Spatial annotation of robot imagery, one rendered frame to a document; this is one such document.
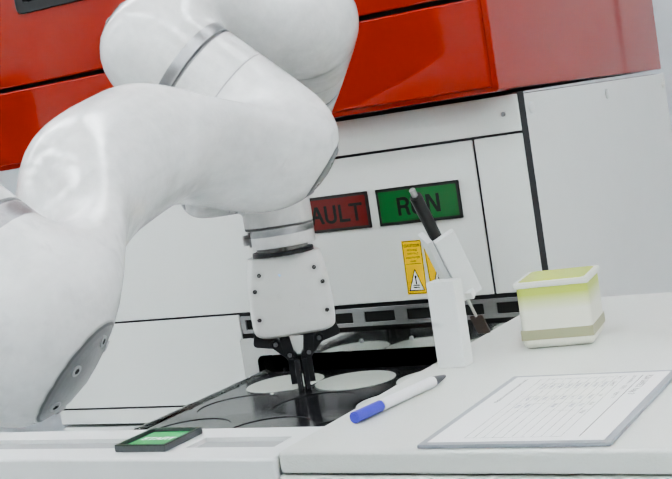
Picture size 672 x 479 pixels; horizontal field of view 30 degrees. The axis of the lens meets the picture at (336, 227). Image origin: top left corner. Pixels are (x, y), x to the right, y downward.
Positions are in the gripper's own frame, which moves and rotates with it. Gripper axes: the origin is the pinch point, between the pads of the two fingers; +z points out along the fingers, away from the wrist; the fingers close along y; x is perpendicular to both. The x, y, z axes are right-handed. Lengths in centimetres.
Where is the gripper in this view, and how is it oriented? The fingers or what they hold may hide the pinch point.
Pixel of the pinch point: (302, 372)
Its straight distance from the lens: 155.5
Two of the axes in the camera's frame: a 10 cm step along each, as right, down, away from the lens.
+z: 1.5, 9.9, 0.8
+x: -0.7, -0.7, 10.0
